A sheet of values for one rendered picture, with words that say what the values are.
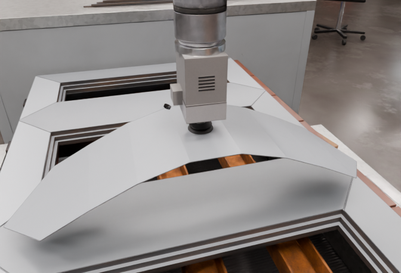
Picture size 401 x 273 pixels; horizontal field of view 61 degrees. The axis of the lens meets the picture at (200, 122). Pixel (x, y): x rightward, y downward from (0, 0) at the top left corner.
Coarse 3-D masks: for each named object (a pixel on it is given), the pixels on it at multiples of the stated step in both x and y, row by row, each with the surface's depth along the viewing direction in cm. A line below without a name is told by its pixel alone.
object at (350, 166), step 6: (318, 138) 73; (324, 144) 71; (330, 144) 74; (330, 150) 69; (336, 150) 71; (336, 156) 67; (342, 156) 69; (342, 162) 65; (348, 162) 68; (348, 168) 64; (354, 168) 66; (354, 174) 62
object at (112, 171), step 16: (96, 144) 62; (112, 144) 60; (128, 144) 58; (96, 160) 58; (112, 160) 56; (128, 160) 54; (96, 176) 54; (112, 176) 52; (128, 176) 51; (96, 192) 51; (112, 192) 49
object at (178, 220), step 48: (48, 144) 84; (144, 192) 68; (192, 192) 68; (240, 192) 68; (288, 192) 68; (336, 192) 68; (0, 240) 58; (48, 240) 58; (96, 240) 58; (144, 240) 58; (192, 240) 58; (240, 240) 60; (288, 240) 62
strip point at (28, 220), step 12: (48, 180) 61; (36, 192) 60; (48, 192) 58; (24, 204) 59; (36, 204) 57; (12, 216) 58; (24, 216) 56; (36, 216) 54; (12, 228) 55; (24, 228) 53; (36, 228) 52
